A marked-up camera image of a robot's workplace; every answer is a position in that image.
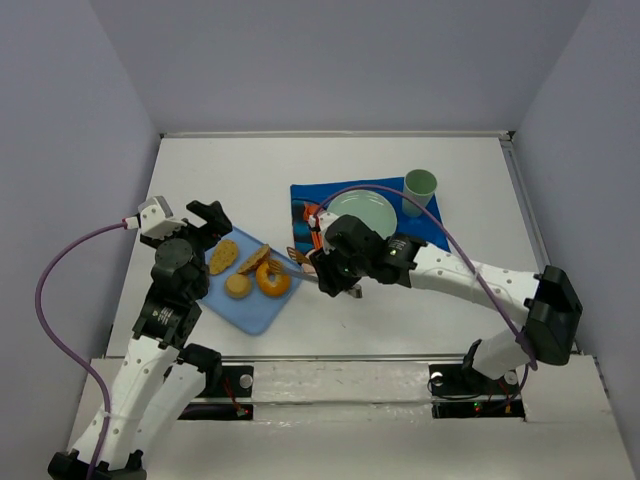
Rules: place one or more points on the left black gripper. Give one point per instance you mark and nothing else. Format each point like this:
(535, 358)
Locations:
(201, 230)

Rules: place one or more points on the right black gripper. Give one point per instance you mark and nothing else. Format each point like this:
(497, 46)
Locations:
(325, 273)

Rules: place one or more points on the seeded bread slice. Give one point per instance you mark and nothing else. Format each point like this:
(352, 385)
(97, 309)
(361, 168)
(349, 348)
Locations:
(261, 255)

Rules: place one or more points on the metal tongs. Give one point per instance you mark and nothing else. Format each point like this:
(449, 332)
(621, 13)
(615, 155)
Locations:
(295, 265)

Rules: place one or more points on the glazed bagel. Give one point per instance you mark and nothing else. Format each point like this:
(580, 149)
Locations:
(272, 279)

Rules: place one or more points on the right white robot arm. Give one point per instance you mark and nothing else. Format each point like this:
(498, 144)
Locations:
(542, 310)

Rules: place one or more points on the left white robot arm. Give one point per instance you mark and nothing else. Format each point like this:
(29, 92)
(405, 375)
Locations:
(161, 372)

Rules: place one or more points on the oval flat bread slice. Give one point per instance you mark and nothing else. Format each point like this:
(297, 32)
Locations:
(223, 256)

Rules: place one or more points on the light green plate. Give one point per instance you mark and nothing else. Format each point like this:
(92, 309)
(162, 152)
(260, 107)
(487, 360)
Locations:
(370, 207)

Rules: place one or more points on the orange plastic fork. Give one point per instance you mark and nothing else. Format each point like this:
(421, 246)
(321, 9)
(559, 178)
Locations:
(309, 214)

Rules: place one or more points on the small round bun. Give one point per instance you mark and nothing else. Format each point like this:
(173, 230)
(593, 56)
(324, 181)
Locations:
(238, 286)

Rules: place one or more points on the light green cup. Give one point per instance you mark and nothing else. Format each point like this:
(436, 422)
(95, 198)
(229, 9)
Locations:
(420, 185)

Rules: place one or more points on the light blue tray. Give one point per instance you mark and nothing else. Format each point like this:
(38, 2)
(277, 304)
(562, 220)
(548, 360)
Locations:
(255, 313)

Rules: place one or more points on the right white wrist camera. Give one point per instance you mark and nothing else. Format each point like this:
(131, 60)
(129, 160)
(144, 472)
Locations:
(323, 221)

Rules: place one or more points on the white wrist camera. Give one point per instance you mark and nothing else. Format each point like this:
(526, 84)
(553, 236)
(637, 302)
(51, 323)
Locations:
(156, 219)
(323, 221)

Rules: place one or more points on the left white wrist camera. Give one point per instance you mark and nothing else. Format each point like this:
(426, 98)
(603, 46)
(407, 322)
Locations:
(156, 219)

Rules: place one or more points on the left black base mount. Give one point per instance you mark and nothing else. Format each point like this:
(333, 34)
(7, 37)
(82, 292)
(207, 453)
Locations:
(225, 399)

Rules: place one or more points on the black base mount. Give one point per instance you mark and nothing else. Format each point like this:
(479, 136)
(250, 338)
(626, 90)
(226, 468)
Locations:
(225, 399)
(460, 394)

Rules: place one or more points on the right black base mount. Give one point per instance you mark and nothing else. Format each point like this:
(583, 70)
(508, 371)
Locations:
(460, 394)

